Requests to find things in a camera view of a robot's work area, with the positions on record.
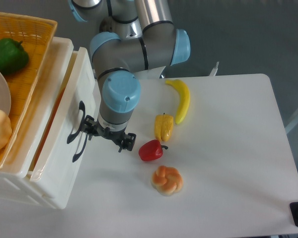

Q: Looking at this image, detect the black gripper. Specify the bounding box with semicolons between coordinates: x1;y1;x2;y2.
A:
81;115;137;153

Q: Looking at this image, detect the white top drawer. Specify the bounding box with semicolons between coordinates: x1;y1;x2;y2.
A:
30;48;95;209

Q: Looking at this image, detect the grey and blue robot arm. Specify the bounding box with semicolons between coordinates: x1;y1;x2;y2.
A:
69;0;191;151

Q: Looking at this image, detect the white drawer cabinet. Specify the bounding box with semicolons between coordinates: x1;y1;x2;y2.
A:
0;37;80;210

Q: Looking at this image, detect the red bell pepper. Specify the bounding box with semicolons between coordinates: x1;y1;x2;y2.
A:
138;139;168;162

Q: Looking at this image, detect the yellow bell pepper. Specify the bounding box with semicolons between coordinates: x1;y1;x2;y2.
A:
154;114;174;142

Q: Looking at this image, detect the orange baguette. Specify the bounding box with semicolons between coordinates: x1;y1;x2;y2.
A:
33;88;65;166

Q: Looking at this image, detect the braided round bread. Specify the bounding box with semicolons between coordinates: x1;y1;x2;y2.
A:
151;166;184;196

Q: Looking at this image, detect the yellow banana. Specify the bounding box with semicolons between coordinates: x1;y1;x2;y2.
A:
165;79;191;124

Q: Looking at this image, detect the yellow plastic basket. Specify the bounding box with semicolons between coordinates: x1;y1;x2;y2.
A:
0;12;58;169

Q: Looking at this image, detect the green bell pepper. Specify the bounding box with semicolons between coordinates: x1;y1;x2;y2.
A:
0;38;29;75

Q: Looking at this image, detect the black lower drawer handle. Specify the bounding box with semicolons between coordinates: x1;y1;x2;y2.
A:
72;132;87;163

